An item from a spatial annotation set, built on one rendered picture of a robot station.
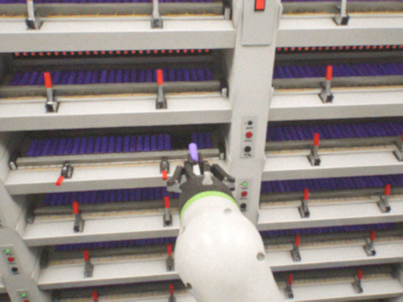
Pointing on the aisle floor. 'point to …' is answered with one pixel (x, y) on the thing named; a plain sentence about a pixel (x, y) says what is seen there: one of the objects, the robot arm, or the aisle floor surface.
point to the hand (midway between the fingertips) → (195, 163)
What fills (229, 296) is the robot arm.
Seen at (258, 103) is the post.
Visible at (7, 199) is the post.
